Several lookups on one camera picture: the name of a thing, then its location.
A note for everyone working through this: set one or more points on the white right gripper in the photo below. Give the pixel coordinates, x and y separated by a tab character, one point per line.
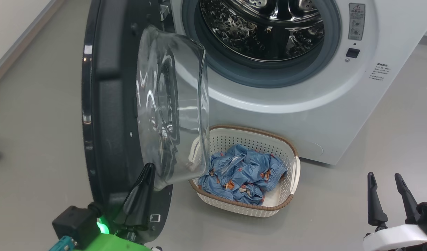
398	237

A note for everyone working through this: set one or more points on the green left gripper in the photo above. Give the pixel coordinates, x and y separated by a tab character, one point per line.
109	244

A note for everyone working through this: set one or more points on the black round glass washer door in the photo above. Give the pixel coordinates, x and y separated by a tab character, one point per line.
109	122

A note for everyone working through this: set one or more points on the blue bear-print pajama shirt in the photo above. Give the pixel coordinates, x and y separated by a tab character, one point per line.
227	164

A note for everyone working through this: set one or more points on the white front-load washing machine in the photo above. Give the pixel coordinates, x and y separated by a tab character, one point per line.
304	115

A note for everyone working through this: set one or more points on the stainless steel washing machine drum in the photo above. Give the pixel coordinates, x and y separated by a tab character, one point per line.
234	31

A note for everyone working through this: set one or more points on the round drain filter cover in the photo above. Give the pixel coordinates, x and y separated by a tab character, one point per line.
311	148

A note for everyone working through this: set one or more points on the white perforated basket brown rim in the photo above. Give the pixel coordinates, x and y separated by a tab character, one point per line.
283	195

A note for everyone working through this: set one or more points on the small black text label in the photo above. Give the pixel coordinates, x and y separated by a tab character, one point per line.
381	72

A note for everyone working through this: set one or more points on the grey warning instruction sticker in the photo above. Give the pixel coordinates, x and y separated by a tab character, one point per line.
356	21

